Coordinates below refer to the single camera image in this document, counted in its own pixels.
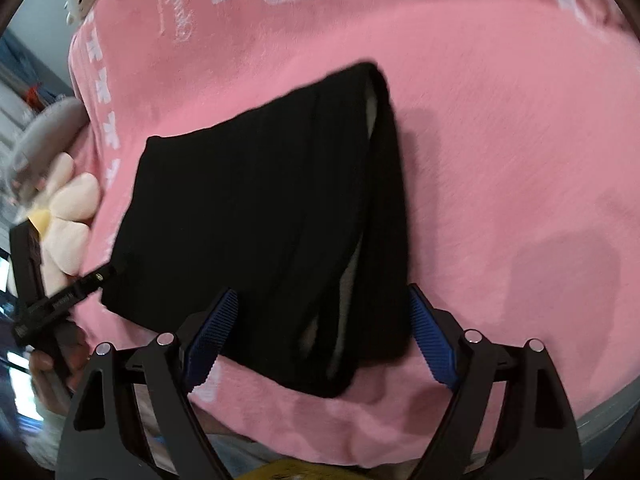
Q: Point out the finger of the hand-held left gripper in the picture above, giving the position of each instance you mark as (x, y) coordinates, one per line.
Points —
(95, 280)

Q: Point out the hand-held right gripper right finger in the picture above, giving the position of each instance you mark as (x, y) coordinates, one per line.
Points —
(432, 345)

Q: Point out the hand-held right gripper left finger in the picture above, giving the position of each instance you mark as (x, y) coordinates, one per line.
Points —
(215, 330)

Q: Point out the black pants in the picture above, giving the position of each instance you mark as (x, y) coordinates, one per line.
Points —
(250, 210)

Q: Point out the person's left forearm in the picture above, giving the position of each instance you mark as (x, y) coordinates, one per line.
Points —
(50, 432)

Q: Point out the person's left hand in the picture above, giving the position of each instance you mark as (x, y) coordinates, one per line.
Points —
(75, 355)

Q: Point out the cream flower plush pillow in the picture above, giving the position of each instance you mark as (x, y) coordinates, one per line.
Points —
(70, 200)

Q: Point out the grey plush animal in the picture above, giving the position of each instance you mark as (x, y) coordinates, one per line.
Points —
(50, 130)

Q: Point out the yellow object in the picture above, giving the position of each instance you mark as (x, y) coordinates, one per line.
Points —
(295, 471)

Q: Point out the orange small object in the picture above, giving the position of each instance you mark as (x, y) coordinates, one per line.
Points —
(34, 94)

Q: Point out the grey mattress edge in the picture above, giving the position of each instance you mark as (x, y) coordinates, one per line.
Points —
(602, 417)

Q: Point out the pink printed blanket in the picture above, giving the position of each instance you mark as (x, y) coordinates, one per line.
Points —
(500, 160)

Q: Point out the blue curtain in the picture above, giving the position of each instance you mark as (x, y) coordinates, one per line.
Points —
(15, 57)

